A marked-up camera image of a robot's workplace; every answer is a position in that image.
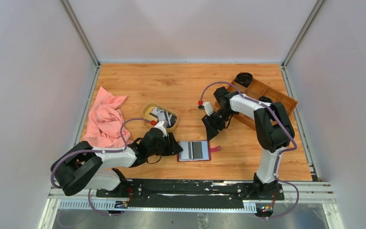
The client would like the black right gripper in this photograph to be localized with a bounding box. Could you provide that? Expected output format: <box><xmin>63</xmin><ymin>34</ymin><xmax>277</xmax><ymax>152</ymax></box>
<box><xmin>202</xmin><ymin>108</ymin><xmax>235</xmax><ymax>141</ymax></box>

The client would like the oval wooden tray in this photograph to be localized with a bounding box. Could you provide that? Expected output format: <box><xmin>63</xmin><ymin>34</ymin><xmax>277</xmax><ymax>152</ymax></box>
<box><xmin>142</xmin><ymin>103</ymin><xmax>179</xmax><ymax>132</ymax></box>

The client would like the black tape roll top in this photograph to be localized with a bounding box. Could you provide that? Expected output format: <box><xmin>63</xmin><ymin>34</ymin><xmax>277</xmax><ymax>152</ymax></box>
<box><xmin>234</xmin><ymin>72</ymin><xmax>254</xmax><ymax>87</ymax></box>

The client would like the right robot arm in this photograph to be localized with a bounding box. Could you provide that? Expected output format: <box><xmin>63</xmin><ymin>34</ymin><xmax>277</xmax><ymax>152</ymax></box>
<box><xmin>198</xmin><ymin>87</ymin><xmax>297</xmax><ymax>199</ymax></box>

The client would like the pink cloth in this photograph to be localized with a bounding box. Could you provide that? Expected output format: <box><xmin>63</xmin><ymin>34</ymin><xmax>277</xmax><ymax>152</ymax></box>
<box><xmin>82</xmin><ymin>87</ymin><xmax>131</xmax><ymax>148</ymax></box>

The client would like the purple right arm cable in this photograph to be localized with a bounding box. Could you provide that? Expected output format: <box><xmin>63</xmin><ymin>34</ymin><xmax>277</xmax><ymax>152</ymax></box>
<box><xmin>197</xmin><ymin>81</ymin><xmax>300</xmax><ymax>220</ymax></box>

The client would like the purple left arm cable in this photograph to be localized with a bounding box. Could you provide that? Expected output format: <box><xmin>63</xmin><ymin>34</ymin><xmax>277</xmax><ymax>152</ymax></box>
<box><xmin>50</xmin><ymin>118</ymin><xmax>157</xmax><ymax>218</ymax></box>

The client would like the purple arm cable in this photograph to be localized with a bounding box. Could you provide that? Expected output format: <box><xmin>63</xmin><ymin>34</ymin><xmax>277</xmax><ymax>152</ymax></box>
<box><xmin>50</xmin><ymin>118</ymin><xmax>157</xmax><ymax>218</ymax></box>
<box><xmin>197</xmin><ymin>81</ymin><xmax>300</xmax><ymax>220</ymax></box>

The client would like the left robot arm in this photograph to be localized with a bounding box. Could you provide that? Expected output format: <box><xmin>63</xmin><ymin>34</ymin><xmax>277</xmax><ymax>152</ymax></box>
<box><xmin>51</xmin><ymin>127</ymin><xmax>183</xmax><ymax>197</ymax></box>

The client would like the wooden compartment organizer tray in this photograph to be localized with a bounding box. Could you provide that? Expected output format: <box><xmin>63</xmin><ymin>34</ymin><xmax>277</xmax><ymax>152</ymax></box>
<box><xmin>213</xmin><ymin>72</ymin><xmax>298</xmax><ymax>131</ymax></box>

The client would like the black credit card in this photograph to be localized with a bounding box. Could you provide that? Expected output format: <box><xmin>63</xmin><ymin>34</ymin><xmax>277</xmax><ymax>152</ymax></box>
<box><xmin>192</xmin><ymin>141</ymin><xmax>203</xmax><ymax>159</ymax></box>

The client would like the white magnetic stripe card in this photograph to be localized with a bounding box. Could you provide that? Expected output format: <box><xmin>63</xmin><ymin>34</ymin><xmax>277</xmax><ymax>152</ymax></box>
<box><xmin>179</xmin><ymin>141</ymin><xmax>193</xmax><ymax>161</ymax></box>

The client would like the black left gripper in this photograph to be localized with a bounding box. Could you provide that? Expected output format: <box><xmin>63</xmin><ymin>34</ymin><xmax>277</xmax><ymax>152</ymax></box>
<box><xmin>148</xmin><ymin>132</ymin><xmax>183</xmax><ymax>157</ymax></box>

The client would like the black tape roll right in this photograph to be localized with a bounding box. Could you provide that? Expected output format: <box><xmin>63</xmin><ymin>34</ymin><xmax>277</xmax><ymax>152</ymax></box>
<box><xmin>258</xmin><ymin>96</ymin><xmax>273</xmax><ymax>103</ymax></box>

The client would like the aluminium frame rail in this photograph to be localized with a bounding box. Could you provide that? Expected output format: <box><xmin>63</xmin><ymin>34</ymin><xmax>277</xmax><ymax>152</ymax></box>
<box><xmin>47</xmin><ymin>181</ymin><xmax>335</xmax><ymax>213</ymax></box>

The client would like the black tape roll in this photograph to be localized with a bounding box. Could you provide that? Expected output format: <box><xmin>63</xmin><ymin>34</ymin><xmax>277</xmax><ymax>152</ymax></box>
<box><xmin>234</xmin><ymin>72</ymin><xmax>254</xmax><ymax>87</ymax></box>
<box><xmin>258</xmin><ymin>96</ymin><xmax>273</xmax><ymax>103</ymax></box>

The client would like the red leather card holder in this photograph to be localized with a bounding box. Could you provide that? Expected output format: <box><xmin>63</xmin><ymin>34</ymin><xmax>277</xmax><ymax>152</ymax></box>
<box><xmin>177</xmin><ymin>141</ymin><xmax>221</xmax><ymax>162</ymax></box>

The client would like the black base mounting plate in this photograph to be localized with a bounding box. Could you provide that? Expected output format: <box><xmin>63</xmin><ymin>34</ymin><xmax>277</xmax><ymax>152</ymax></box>
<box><xmin>93</xmin><ymin>179</ymin><xmax>285</xmax><ymax>209</ymax></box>

